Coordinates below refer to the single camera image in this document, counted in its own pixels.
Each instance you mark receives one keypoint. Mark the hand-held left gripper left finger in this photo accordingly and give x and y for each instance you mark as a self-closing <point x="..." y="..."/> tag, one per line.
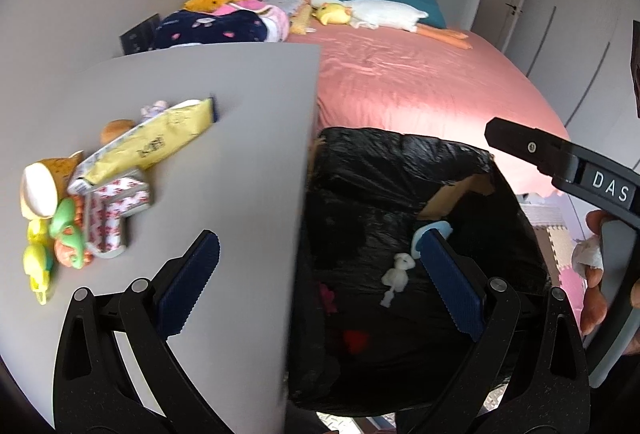
<point x="192" y="279"/>

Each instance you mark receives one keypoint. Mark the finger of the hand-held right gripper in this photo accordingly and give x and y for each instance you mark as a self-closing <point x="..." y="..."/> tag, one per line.
<point x="525" y="144"/>

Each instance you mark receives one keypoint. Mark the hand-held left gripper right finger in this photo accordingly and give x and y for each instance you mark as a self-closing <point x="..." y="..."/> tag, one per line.
<point x="452" y="284"/>

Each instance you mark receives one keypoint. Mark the black bag lined bin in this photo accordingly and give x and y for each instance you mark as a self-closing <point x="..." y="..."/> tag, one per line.
<point x="370" y="184"/>

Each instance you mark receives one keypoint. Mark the small brown plush toy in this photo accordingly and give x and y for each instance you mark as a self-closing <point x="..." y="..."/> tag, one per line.
<point x="116" y="130"/>

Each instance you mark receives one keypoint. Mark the person's right hand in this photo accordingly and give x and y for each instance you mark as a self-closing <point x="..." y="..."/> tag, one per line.
<point x="590" y="259"/>

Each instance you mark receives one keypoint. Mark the white crumpled tissue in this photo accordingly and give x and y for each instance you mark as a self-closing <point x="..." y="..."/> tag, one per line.
<point x="397" y="276"/>

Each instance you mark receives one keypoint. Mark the light blue plastic piece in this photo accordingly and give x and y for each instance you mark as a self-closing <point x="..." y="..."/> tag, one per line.
<point x="440" y="228"/>

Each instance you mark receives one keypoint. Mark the foam floor mat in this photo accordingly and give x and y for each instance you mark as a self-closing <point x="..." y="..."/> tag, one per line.
<point x="555" y="234"/>

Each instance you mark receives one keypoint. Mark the white red patterned box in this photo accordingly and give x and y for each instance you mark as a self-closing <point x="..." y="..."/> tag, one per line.
<point x="112" y="214"/>

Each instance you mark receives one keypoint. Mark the white wardrobe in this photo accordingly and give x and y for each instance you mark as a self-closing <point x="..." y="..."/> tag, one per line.
<point x="590" y="64"/>

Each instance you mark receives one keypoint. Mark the red scrap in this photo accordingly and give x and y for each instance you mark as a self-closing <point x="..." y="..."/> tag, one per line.
<point x="357" y="340"/>

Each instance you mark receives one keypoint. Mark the pink scrap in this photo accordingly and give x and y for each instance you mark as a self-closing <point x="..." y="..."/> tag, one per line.
<point x="327" y="296"/>

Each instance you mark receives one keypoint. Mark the orange plastic toy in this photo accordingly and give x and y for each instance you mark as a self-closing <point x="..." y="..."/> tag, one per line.
<point x="67" y="255"/>

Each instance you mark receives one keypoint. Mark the bed with pink sheet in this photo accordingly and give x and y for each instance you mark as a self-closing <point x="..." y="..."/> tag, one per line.
<point x="400" y="79"/>

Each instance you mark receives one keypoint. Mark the green plastic toy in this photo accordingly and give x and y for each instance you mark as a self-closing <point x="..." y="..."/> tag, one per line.
<point x="65" y="219"/>

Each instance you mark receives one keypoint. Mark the yellow snack packet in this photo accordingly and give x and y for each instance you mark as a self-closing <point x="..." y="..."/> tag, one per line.
<point x="150" y="142"/>

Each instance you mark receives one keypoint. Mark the yellow plastic toy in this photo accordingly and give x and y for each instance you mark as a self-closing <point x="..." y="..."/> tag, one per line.
<point x="37" y="259"/>

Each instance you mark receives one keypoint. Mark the small lilac plush bunny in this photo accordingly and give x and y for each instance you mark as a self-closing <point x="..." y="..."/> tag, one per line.
<point x="152" y="110"/>

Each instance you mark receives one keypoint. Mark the beige paper cup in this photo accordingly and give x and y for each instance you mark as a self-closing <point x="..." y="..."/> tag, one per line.
<point x="37" y="189"/>

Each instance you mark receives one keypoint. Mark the white goose plush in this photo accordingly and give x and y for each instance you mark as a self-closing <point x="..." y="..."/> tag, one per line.
<point x="385" y="14"/>

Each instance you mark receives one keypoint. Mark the yellow duck plush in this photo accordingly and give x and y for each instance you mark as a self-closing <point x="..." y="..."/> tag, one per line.
<point x="332" y="14"/>

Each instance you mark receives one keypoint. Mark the navy patterned blanket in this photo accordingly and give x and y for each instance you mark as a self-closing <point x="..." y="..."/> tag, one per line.
<point x="210" y="29"/>

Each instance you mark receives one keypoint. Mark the yellow spotted plush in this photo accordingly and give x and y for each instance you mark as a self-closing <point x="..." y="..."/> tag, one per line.
<point x="300" y="22"/>

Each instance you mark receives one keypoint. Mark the pink cloth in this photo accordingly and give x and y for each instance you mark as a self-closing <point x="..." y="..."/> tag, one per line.
<point x="277" y="22"/>

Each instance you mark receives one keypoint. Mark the black box by wall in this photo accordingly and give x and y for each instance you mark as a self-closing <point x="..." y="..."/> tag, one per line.
<point x="137" y="37"/>

